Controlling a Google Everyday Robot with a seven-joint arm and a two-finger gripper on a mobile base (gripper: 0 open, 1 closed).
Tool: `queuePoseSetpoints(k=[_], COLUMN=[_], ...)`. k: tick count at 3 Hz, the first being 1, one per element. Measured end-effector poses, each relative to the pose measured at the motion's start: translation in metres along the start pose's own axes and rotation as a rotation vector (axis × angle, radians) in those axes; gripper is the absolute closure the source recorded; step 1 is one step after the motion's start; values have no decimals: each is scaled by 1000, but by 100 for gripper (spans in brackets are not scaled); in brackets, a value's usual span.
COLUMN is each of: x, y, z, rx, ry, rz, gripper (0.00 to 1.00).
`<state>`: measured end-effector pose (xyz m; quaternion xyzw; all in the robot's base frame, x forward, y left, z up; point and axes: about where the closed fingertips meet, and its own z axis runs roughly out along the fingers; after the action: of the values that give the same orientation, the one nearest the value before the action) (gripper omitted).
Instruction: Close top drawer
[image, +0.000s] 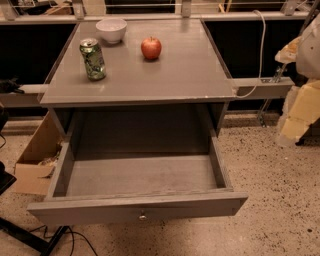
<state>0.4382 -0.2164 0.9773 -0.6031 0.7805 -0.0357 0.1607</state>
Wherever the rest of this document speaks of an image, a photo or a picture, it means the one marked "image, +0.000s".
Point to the yellow foam-padded gripper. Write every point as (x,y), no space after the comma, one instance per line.
(310,53)

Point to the grey top drawer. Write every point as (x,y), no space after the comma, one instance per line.
(125,165)

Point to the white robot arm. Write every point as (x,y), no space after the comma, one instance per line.
(305,109)

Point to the grey drawer cabinet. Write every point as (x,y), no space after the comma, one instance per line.
(187,70)

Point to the red apple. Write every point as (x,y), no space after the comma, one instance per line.
(151,48)

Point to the white ceramic bowl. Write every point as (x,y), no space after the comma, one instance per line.
(112,30)

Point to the green soda can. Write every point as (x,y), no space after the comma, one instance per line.
(91,52)

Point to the cardboard box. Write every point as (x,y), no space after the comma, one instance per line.
(36,164)

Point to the black stand base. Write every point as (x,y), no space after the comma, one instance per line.
(43,247)

